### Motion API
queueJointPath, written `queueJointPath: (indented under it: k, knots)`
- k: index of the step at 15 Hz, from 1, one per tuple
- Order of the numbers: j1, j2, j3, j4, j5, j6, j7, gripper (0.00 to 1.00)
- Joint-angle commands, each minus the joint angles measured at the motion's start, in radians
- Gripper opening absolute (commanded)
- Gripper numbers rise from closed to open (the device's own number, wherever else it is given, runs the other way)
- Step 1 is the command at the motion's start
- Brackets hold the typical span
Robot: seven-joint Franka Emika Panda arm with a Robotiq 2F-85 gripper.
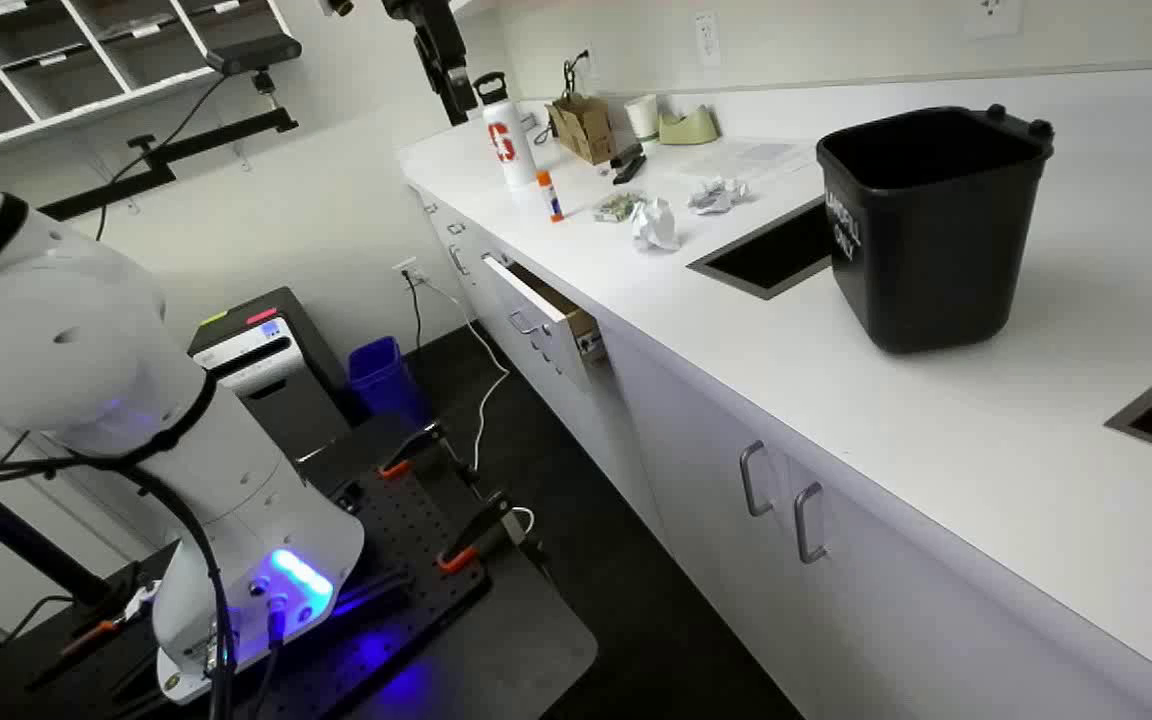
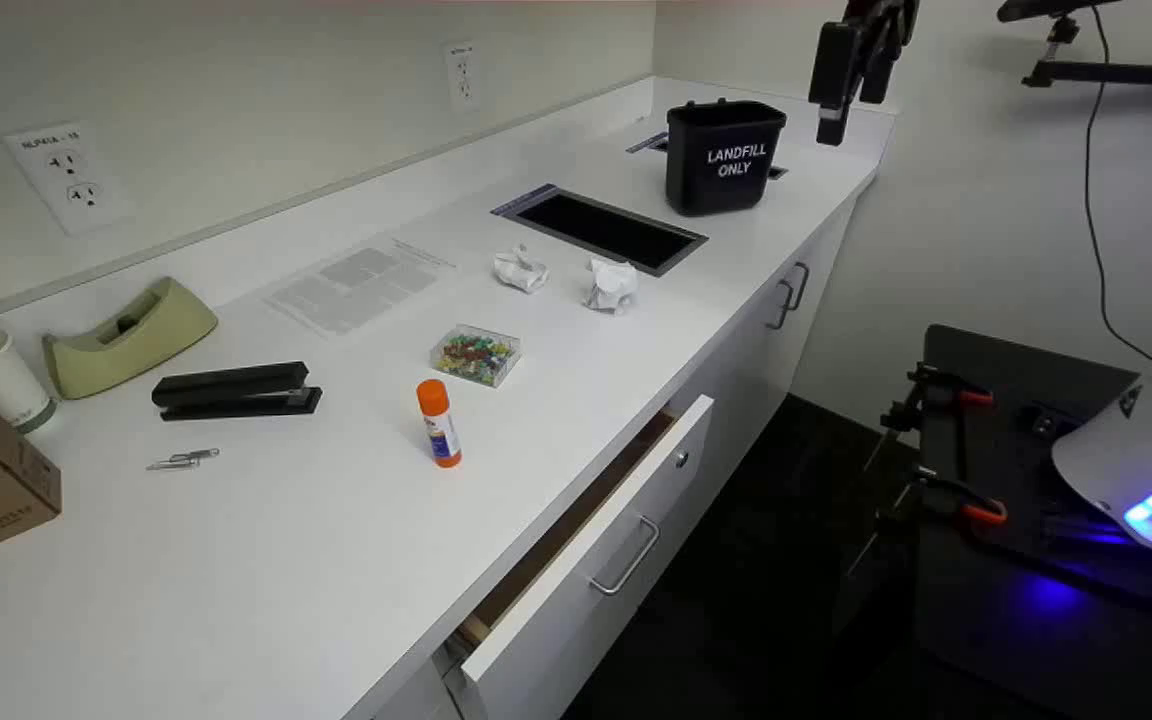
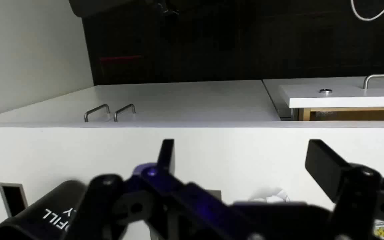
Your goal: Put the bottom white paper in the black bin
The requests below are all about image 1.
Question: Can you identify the orange black clamp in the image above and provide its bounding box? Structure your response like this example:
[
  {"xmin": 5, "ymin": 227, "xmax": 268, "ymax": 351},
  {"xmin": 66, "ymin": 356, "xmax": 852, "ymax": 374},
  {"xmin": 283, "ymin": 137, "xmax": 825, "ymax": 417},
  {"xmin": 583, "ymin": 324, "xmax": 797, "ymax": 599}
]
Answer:
[
  {"xmin": 375, "ymin": 417, "xmax": 474, "ymax": 490},
  {"xmin": 433, "ymin": 490, "xmax": 545, "ymax": 579}
]

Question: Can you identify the black and white printer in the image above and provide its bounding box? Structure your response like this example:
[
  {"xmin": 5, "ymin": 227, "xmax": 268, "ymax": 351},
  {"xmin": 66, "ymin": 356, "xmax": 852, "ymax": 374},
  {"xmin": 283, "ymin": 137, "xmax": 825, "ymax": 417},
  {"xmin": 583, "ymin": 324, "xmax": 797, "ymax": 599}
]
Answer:
[{"xmin": 182, "ymin": 285, "xmax": 357, "ymax": 474}]

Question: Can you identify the orange glue stick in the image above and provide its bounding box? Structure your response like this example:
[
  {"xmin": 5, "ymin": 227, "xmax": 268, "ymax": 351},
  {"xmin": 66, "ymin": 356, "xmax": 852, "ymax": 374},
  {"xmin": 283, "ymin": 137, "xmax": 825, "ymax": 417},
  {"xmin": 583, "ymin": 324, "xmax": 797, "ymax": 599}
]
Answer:
[{"xmin": 531, "ymin": 164, "xmax": 568, "ymax": 227}]

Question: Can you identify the brown paper bag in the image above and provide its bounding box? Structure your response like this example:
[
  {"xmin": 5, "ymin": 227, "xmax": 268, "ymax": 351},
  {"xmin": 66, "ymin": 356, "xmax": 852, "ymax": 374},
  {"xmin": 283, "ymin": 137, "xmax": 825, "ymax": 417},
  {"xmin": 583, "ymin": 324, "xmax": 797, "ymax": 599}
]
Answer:
[{"xmin": 545, "ymin": 51, "xmax": 621, "ymax": 168}]

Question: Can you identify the silver cabinet handle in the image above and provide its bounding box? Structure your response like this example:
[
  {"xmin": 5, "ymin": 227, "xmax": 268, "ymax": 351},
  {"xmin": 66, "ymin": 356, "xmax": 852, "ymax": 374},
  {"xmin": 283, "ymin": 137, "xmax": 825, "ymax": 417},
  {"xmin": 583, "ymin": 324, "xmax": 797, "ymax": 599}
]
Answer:
[
  {"xmin": 736, "ymin": 435, "xmax": 775, "ymax": 526},
  {"xmin": 792, "ymin": 481, "xmax": 831, "ymax": 568}
]

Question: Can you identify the small greenish wrapper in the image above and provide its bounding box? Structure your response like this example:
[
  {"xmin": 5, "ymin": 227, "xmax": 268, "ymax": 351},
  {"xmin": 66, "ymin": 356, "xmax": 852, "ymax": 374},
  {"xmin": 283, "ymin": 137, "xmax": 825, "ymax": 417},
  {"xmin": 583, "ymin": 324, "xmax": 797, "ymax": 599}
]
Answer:
[{"xmin": 590, "ymin": 189, "xmax": 649, "ymax": 227}]

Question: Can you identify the blue plastic bin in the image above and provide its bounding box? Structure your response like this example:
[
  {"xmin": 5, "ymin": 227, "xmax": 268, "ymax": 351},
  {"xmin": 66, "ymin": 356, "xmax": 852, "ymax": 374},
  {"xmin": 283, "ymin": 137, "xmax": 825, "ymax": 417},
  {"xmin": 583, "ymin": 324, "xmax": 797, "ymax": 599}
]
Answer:
[{"xmin": 345, "ymin": 331, "xmax": 433, "ymax": 429}]

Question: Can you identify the white mail sorter shelf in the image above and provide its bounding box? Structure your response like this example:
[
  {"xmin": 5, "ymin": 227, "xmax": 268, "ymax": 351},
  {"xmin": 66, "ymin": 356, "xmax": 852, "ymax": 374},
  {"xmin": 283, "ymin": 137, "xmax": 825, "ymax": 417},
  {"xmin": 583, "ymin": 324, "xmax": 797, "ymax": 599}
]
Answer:
[{"xmin": 0, "ymin": 0, "xmax": 303, "ymax": 168}]

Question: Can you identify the small black clip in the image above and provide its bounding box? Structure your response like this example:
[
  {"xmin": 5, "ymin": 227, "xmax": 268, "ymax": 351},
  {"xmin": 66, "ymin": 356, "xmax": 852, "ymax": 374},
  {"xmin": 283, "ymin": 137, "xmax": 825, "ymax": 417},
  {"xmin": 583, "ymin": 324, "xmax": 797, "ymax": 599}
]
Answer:
[{"xmin": 602, "ymin": 141, "xmax": 653, "ymax": 189}]

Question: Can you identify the black plastic bin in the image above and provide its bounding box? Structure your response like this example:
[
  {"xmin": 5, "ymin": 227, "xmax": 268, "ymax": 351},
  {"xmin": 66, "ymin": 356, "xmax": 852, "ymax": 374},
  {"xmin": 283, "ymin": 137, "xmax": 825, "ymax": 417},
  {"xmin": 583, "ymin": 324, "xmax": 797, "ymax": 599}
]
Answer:
[{"xmin": 810, "ymin": 101, "xmax": 1057, "ymax": 360}]

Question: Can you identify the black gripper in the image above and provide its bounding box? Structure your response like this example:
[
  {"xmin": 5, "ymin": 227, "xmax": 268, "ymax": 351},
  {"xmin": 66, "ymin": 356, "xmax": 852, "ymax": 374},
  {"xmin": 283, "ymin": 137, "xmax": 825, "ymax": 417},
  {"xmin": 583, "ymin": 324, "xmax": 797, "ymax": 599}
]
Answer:
[{"xmin": 378, "ymin": 0, "xmax": 482, "ymax": 132}]

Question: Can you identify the white power cable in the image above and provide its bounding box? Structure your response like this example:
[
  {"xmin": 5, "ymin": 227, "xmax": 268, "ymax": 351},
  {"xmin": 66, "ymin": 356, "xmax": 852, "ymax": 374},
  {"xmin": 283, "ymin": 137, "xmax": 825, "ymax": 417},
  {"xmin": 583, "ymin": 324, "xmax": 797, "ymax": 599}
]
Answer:
[{"xmin": 402, "ymin": 274, "xmax": 516, "ymax": 481}]

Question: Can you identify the white water bottle red logo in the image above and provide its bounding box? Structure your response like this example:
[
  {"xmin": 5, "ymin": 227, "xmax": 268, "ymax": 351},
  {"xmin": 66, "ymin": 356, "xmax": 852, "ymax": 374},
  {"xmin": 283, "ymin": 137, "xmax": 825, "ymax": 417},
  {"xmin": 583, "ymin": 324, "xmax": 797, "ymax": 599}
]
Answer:
[{"xmin": 469, "ymin": 68, "xmax": 540, "ymax": 191}]

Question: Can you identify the open white drawer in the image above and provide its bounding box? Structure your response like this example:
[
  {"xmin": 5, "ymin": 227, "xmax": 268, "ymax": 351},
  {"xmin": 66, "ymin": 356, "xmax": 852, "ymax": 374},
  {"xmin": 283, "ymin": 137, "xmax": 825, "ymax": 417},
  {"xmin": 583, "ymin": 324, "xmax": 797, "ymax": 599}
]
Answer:
[{"xmin": 478, "ymin": 248, "xmax": 611, "ymax": 393}]

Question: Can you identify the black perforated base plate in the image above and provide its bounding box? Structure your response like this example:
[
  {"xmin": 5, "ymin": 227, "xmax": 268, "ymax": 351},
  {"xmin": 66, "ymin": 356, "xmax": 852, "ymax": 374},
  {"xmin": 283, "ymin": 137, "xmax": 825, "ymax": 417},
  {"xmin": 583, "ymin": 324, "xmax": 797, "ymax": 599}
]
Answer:
[{"xmin": 230, "ymin": 444, "xmax": 495, "ymax": 720}]

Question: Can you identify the white cup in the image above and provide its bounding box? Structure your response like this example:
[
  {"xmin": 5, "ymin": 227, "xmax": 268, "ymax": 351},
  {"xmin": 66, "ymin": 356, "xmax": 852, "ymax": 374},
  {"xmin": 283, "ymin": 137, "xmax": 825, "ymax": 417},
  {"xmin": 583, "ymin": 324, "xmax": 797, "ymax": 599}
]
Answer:
[{"xmin": 621, "ymin": 94, "xmax": 663, "ymax": 145}]

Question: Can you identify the black camera stand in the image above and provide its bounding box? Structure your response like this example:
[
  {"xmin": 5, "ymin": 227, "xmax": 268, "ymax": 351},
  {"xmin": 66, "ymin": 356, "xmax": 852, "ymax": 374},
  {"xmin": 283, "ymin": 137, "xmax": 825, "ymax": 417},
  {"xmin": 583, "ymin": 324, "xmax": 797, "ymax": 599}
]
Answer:
[{"xmin": 37, "ymin": 31, "xmax": 303, "ymax": 225}]

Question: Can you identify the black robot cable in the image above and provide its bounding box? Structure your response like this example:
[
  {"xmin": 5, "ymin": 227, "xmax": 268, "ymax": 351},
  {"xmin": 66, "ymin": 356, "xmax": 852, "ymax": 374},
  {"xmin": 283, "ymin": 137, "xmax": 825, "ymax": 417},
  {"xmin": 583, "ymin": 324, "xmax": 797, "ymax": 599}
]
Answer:
[{"xmin": 0, "ymin": 444, "xmax": 242, "ymax": 720}]

